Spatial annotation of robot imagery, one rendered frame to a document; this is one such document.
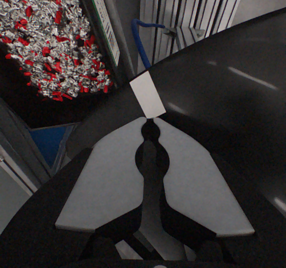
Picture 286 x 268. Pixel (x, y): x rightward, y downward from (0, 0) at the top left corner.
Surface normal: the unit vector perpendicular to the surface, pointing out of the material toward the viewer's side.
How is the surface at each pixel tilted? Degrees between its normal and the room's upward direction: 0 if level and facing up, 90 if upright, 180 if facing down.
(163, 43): 0
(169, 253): 39
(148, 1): 0
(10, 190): 90
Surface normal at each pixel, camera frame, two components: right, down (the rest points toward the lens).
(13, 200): 0.06, -0.67
